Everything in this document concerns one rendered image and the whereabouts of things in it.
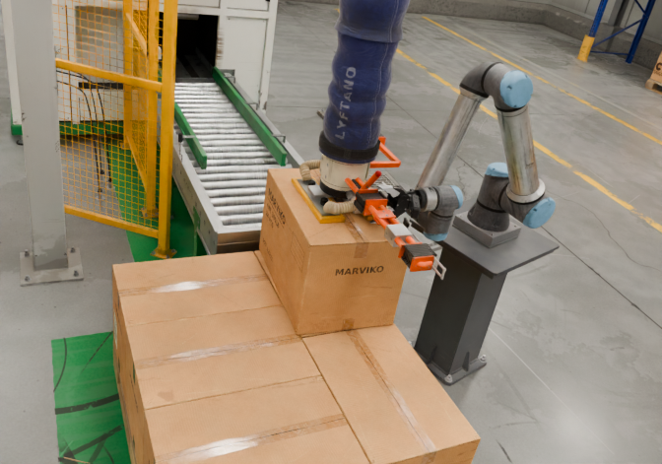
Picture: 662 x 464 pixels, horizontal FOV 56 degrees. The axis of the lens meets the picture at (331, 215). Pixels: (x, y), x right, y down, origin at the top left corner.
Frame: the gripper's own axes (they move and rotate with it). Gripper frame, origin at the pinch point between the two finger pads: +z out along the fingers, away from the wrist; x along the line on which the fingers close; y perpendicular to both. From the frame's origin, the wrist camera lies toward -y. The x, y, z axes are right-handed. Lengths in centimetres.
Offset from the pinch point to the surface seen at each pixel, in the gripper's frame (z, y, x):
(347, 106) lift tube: 6.5, 20.1, 28.6
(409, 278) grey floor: -94, 91, -107
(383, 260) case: -6.4, -3.9, -21.2
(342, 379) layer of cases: 15, -27, -53
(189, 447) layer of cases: 71, -41, -53
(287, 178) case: 13, 48, -13
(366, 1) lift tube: 7, 18, 64
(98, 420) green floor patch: 91, 27, -107
